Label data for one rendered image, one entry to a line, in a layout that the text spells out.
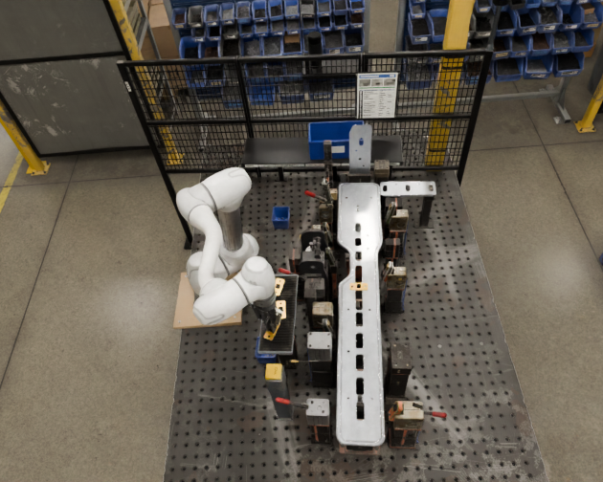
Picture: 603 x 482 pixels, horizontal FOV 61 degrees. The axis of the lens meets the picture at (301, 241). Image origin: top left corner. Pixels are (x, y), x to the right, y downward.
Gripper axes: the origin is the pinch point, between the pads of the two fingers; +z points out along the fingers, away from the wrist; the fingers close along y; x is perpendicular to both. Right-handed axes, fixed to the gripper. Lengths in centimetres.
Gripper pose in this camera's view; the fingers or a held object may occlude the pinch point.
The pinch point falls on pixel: (270, 324)
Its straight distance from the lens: 203.5
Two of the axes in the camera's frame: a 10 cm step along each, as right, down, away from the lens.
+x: 3.7, -7.5, 5.5
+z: 0.7, 6.1, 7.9
